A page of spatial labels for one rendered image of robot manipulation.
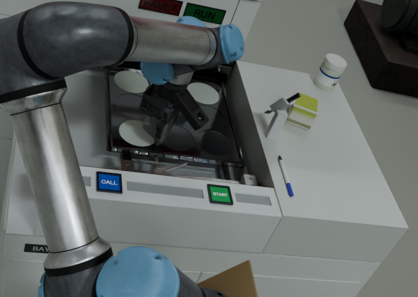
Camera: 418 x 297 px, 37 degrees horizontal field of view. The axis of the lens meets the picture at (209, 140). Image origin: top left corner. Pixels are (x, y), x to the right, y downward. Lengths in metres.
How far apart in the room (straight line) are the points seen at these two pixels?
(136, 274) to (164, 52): 0.38
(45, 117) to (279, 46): 3.24
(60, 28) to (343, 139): 1.06
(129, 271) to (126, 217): 0.44
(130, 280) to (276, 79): 1.09
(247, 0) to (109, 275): 1.05
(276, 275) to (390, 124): 2.41
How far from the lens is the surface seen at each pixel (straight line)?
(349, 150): 1.79
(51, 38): 0.96
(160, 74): 1.31
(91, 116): 1.77
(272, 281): 1.69
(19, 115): 1.04
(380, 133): 3.83
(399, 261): 3.10
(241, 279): 1.15
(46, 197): 1.04
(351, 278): 1.78
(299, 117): 1.75
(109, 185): 1.39
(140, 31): 1.04
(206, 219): 1.44
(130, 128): 1.64
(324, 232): 1.58
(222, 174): 1.70
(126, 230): 1.44
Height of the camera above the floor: 1.94
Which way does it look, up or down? 38 degrees down
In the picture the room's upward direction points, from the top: 23 degrees clockwise
